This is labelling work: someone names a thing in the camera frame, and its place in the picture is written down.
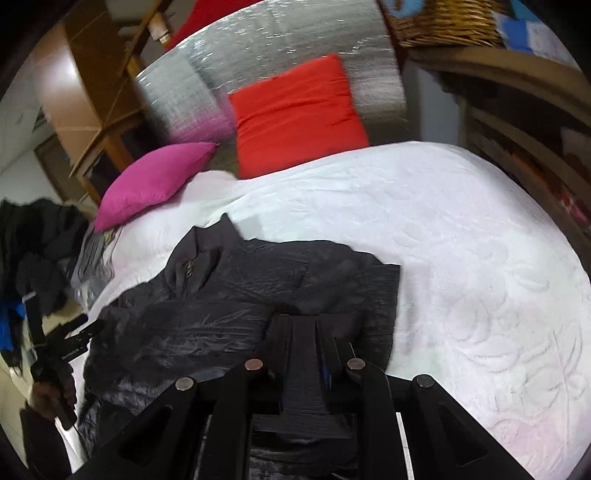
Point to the red pillow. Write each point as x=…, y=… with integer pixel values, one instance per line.
x=295, y=115

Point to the white printed tissue pack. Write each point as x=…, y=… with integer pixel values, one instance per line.
x=535, y=37

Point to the grey pants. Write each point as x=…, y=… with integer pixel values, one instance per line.
x=92, y=258

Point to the blue cloth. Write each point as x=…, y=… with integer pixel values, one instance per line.
x=406, y=7

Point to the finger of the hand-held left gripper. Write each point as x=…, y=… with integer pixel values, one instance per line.
x=90, y=330

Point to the white quilted bed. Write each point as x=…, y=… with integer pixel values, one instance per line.
x=461, y=254

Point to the wooden arch cabinet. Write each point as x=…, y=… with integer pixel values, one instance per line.
x=69, y=92

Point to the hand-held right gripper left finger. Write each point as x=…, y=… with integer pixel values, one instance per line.
x=279, y=350

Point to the red blanket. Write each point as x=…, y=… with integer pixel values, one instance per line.
x=203, y=18

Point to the silver foil insulation mat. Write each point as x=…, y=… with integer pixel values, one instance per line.
x=277, y=41

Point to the person's left forearm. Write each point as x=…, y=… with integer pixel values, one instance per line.
x=41, y=443

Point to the wooden table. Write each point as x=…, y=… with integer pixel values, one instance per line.
x=508, y=69

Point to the black puffer jacket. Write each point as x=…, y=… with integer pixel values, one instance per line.
x=207, y=295

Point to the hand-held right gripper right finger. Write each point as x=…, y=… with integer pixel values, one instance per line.
x=329, y=367

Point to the magenta pillow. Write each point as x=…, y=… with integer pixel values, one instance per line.
x=152, y=182

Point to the pile of dark clothes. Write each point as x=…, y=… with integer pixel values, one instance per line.
x=41, y=240

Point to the person's left hand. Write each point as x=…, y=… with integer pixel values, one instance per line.
x=51, y=394

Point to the wicker basket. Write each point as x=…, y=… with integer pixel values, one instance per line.
x=443, y=23

